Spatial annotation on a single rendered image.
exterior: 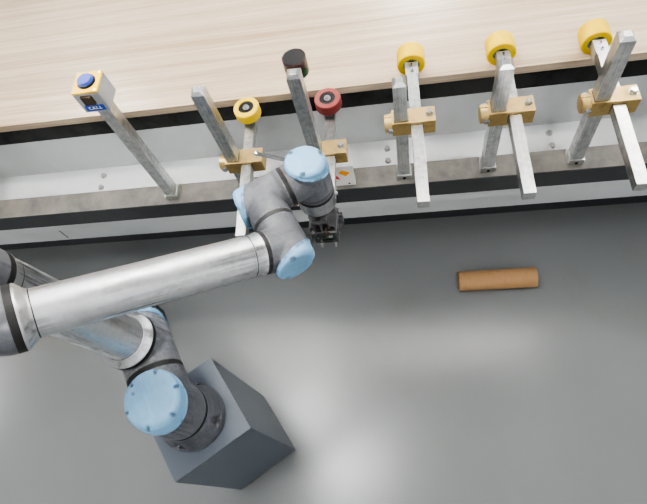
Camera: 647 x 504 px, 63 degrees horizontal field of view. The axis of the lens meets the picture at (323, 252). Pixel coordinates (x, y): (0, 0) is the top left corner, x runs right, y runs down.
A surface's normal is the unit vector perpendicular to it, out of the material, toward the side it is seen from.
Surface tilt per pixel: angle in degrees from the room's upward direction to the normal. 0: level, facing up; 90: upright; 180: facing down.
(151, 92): 0
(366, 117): 90
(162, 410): 5
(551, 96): 90
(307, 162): 6
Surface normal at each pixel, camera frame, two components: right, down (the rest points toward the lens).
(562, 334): -0.17, -0.44
